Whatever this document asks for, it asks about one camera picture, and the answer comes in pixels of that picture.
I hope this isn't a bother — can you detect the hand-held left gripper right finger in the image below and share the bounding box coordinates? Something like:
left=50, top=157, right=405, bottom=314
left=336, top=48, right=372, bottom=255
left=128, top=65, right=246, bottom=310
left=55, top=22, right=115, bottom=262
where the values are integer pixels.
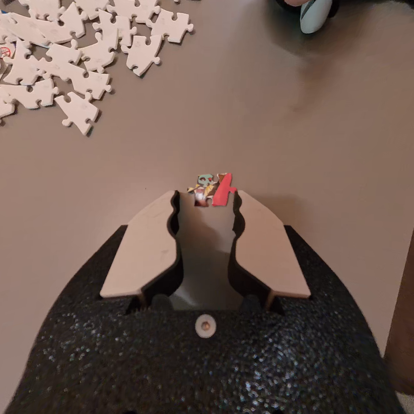
left=227, top=190, right=312, bottom=305

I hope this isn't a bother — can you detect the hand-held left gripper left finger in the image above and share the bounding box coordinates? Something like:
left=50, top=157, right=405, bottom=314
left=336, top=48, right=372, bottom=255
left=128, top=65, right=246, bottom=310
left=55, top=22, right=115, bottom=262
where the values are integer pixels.
left=99, top=190, right=185, bottom=307

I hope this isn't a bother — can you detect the colourful printed puzzle piece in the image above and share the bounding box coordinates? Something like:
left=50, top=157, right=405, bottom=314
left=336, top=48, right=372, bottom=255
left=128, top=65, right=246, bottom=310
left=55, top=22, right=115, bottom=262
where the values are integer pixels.
left=187, top=172, right=239, bottom=208

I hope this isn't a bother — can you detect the pile of white puzzle pieces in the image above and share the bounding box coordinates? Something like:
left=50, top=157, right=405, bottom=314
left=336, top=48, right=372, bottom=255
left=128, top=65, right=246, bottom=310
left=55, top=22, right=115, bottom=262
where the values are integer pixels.
left=0, top=0, right=195, bottom=136

